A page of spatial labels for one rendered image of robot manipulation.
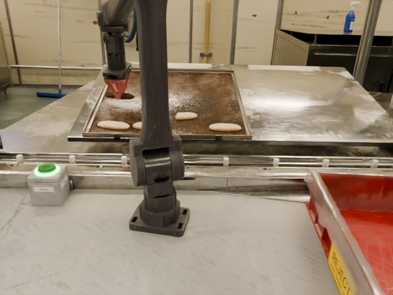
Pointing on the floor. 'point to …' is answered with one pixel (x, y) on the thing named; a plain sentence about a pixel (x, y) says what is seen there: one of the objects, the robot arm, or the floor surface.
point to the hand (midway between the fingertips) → (119, 93)
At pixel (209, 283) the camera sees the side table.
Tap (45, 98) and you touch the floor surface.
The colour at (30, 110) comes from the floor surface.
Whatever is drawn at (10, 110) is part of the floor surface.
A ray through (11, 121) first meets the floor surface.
